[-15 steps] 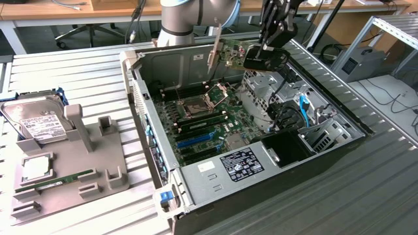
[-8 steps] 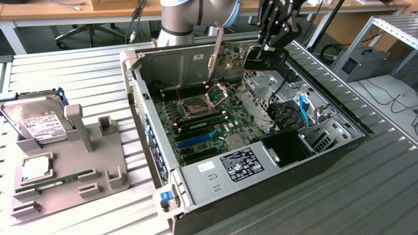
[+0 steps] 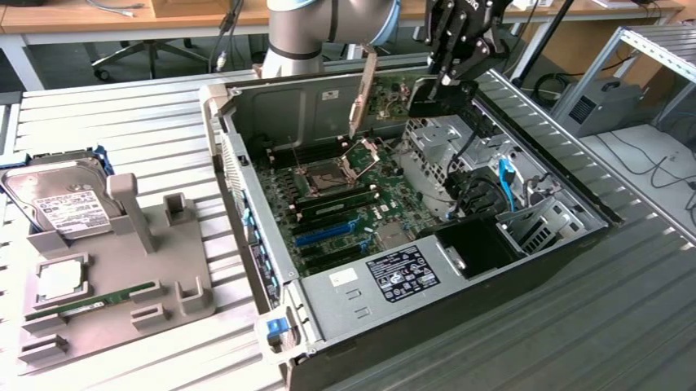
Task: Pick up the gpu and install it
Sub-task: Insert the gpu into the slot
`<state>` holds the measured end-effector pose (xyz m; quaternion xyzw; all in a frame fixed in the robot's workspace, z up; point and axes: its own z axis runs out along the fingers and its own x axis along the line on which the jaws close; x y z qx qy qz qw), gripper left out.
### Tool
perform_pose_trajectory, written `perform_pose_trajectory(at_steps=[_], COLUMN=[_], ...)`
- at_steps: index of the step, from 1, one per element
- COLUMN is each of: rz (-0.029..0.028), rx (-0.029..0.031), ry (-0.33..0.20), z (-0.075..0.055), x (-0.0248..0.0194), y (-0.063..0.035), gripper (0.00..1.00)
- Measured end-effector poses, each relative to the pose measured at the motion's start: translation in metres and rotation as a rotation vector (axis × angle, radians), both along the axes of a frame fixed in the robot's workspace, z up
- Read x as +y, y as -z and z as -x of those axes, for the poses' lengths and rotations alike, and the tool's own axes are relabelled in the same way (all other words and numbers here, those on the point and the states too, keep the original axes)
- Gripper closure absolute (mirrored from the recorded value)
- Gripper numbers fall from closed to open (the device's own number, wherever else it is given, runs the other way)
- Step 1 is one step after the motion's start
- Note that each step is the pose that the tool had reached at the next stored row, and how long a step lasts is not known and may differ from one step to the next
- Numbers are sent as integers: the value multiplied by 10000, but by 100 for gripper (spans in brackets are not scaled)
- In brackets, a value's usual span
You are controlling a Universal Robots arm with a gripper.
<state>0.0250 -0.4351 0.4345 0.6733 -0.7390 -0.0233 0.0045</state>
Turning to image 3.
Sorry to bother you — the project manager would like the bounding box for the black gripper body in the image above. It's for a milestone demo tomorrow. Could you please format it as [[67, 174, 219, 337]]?
[[454, 0, 516, 42]]

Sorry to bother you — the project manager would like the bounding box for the graphics card with metal bracket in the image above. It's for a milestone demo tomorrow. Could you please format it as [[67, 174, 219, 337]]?
[[348, 42, 480, 138]]

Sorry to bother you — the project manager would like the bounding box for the black slanted pole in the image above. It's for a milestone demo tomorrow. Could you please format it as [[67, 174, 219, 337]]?
[[511, 0, 577, 86]]

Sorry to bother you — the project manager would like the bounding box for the silver perforated drive cage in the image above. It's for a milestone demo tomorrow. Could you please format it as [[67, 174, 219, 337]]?
[[401, 116, 516, 213]]

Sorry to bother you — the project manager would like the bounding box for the grey computer tower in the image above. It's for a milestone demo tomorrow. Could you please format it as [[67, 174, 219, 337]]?
[[564, 77, 643, 138]]

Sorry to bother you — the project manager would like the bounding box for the metal socket cover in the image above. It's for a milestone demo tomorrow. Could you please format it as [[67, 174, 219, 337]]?
[[340, 138, 385, 180]]

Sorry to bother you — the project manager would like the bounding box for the CPU socket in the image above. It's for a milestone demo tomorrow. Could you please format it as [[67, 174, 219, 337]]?
[[296, 162, 349, 196]]

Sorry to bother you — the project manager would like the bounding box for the green motherboard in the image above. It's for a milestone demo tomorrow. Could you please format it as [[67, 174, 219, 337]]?
[[253, 136, 430, 278]]

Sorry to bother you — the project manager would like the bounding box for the installed RAM stick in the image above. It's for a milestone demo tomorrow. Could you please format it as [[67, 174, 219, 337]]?
[[296, 189, 380, 219]]

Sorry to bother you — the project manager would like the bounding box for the brown cardboard box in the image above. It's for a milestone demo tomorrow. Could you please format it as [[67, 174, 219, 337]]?
[[150, 0, 235, 18]]

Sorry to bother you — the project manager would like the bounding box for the silver chipset heatsink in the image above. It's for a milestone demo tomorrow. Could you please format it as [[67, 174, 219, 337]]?
[[377, 225, 413, 250]]

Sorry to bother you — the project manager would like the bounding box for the blue expansion slot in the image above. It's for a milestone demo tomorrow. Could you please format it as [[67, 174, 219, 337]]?
[[293, 222, 354, 248]]

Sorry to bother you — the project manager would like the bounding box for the black office chair base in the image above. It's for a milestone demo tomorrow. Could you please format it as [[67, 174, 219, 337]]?
[[90, 38, 217, 81]]

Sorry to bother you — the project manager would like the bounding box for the open black PC case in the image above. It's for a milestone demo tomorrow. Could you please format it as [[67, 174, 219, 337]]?
[[198, 59, 627, 391]]

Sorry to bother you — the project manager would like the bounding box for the blue disk carrier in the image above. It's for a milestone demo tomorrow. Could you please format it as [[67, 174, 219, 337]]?
[[0, 144, 115, 176]]

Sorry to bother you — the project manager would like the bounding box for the silver power supply with label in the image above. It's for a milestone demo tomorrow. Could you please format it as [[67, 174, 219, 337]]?
[[296, 235, 469, 343]]

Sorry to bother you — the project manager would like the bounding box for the silver hard disk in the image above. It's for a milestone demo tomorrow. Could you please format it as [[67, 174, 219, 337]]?
[[0, 160, 122, 241]]

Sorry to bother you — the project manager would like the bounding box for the grey parts rack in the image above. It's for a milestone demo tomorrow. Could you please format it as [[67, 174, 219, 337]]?
[[15, 173, 219, 367]]

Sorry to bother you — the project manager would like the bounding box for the green RAM stick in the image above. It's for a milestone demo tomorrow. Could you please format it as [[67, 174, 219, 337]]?
[[24, 283, 157, 323]]

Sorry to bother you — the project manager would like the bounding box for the CPU chip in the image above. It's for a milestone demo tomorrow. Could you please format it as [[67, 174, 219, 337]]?
[[35, 262, 88, 305]]

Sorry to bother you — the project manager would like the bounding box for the black cable coil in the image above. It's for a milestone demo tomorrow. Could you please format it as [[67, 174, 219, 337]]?
[[536, 72, 571, 101]]

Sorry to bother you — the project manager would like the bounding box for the aluminium frame shelf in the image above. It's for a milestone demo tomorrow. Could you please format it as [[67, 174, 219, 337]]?
[[552, 24, 696, 135]]

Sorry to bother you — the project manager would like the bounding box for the blue wire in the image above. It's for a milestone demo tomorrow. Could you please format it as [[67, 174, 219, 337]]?
[[497, 156, 517, 215]]

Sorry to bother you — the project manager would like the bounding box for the black wire bundle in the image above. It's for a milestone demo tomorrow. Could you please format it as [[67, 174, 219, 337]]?
[[442, 169, 505, 219]]

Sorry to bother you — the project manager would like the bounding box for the thin hanging cable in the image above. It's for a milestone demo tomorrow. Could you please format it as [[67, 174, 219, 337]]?
[[215, 0, 245, 70]]

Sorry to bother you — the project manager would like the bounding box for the grey coiled cable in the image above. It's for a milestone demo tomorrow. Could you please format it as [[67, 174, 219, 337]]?
[[86, 0, 146, 17]]

